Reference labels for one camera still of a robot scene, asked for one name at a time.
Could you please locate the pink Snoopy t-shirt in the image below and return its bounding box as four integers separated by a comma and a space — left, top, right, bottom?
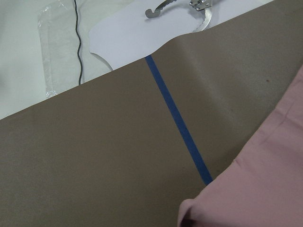
178, 70, 303, 227

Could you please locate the reacher grabber tool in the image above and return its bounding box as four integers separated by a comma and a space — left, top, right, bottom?
145, 0, 213, 33

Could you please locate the clear plastic bag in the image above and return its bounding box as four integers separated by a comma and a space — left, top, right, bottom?
38, 0, 80, 98

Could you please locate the thin black cable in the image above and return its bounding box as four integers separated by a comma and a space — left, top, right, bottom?
72, 0, 83, 85

